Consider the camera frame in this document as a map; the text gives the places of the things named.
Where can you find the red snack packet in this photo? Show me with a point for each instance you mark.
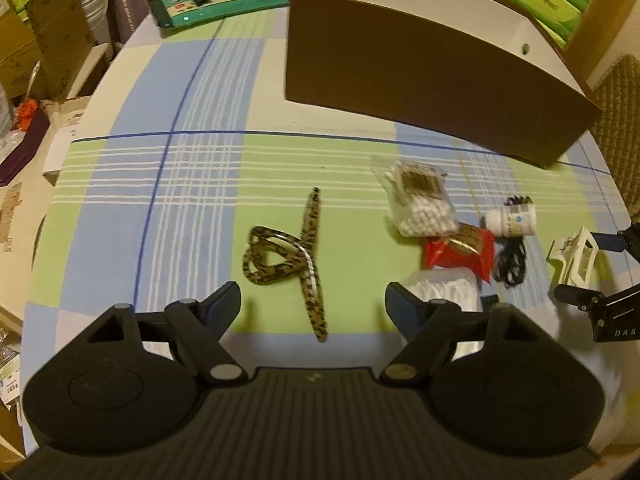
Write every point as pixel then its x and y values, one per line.
pixel 470 255

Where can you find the white hair claw clip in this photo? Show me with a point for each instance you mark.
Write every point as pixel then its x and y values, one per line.
pixel 575 255

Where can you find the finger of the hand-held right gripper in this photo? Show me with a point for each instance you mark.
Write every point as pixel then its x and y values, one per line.
pixel 575 294
pixel 612 242

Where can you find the white flat carton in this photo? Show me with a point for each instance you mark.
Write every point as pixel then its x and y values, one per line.
pixel 65 140

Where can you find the brown cardboard box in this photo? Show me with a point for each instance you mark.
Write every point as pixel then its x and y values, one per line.
pixel 425 70

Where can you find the large cardboard carton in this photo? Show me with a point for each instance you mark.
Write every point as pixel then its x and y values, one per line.
pixel 60 35

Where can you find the white pill bottle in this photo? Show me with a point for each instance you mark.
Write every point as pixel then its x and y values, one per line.
pixel 510 220

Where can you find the leopard print hair clip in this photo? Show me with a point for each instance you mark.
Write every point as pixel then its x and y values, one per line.
pixel 312 220

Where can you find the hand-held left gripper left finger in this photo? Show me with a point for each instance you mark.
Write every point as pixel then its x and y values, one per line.
pixel 223 305

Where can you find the bag of cotton swabs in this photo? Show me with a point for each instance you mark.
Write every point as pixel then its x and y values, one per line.
pixel 422 205

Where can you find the clear plastic case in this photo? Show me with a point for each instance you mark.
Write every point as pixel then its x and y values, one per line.
pixel 447 282

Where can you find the orange small object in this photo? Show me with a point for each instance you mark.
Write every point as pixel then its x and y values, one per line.
pixel 27 112

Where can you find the plaid tablecloth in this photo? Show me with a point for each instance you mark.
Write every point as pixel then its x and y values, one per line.
pixel 200 185

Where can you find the small cardboard carton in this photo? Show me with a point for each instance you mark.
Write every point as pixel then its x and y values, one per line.
pixel 17 60

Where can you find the woven chair back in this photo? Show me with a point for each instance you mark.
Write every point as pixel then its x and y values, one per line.
pixel 617 105

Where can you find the dark purple box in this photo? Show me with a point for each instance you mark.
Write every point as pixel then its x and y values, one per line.
pixel 22 150

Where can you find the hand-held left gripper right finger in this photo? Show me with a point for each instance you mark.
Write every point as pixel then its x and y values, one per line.
pixel 400 307

